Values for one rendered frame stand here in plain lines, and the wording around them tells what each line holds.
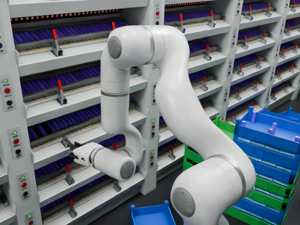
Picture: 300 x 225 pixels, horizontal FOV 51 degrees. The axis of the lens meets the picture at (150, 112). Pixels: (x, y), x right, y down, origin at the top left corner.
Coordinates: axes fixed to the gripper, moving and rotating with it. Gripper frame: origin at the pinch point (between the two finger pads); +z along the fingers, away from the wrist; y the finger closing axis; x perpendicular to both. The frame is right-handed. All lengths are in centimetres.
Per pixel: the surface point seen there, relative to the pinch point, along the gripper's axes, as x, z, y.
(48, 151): -0.6, 7.7, -8.0
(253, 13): 40, 5, 154
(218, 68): 9, 8, 115
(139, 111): 0.2, 9.2, 43.8
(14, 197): -12.8, 7.1, -24.8
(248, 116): -8, -29, 84
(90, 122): 3.5, 10.6, 14.9
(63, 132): 3.4, 10.4, 1.2
